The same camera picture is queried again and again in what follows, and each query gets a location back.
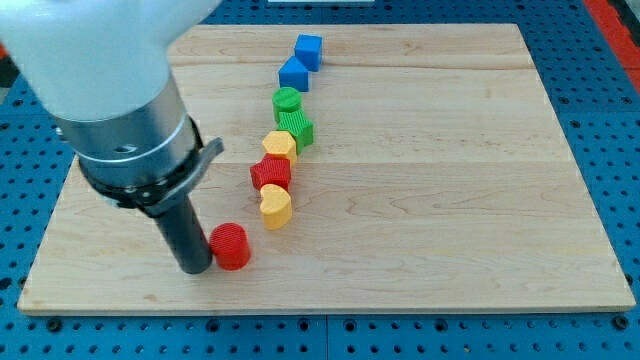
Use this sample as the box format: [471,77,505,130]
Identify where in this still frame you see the blue cube block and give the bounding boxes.
[294,34,323,72]

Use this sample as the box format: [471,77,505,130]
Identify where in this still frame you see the green star block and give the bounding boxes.
[277,109,314,155]

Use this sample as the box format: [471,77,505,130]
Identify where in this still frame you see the yellow heart block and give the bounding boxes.
[260,184,293,230]

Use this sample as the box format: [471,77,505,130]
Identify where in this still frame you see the blue triangular block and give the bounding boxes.
[278,56,310,92]

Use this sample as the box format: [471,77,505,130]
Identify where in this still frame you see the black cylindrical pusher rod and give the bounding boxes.
[154,197,212,274]

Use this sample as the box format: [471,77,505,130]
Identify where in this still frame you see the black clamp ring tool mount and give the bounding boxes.
[79,118,224,218]

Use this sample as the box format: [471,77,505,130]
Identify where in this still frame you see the yellow hexagon block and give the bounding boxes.
[262,130,297,167]

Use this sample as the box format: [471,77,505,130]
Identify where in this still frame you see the green cylinder block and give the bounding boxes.
[271,87,302,123]

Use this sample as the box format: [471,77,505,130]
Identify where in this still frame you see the light wooden board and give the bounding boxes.
[18,23,636,316]

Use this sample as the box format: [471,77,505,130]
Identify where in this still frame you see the red star block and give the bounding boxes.
[249,154,291,190]

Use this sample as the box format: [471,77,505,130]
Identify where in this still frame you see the red cylinder block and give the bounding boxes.
[209,222,251,271]

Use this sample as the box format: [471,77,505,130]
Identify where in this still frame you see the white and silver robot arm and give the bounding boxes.
[1,0,223,274]

